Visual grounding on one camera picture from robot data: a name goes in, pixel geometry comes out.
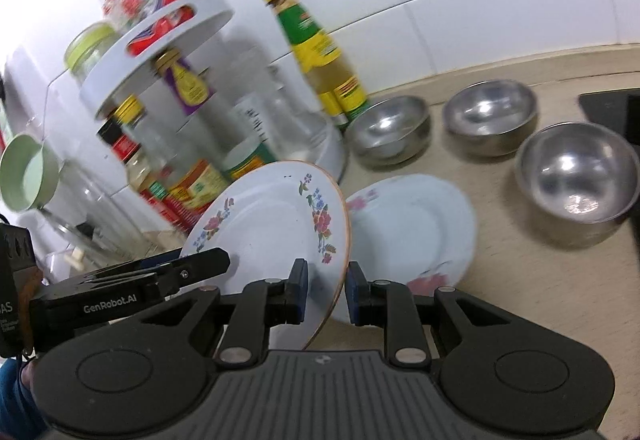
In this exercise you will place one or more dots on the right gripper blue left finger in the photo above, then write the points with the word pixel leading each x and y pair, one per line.
pixel 296 291

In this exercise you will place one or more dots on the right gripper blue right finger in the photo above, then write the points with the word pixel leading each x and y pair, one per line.
pixel 357 292

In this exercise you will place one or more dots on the floral white plate orange rim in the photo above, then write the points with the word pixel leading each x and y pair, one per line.
pixel 265 221

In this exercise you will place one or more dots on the white plate pink flower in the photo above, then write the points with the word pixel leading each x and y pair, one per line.
pixel 418 230

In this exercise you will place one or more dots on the steel bowl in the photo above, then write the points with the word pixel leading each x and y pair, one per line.
pixel 391 132
pixel 490 119
pixel 579 181

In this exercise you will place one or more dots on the glass pot lid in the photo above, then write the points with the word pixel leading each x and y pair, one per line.
pixel 81 212

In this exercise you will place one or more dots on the green mug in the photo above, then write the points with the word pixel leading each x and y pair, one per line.
pixel 29 174

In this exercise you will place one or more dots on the yellow cap vinegar bottle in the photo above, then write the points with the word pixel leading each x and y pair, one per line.
pixel 183 169

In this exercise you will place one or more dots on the clear glass bottle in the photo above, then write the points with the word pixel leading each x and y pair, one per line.
pixel 286 126

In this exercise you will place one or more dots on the red label sauce bottle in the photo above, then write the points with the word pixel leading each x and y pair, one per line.
pixel 125 149

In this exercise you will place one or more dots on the green yellow oil bottle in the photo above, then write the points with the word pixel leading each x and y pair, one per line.
pixel 324 65

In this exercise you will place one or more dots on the purple label bottle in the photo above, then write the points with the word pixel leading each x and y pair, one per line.
pixel 191 91

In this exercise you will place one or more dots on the green lid jar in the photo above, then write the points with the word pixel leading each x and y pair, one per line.
pixel 87 49

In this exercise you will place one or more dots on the black gas stove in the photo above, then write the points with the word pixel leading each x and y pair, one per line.
pixel 619 110

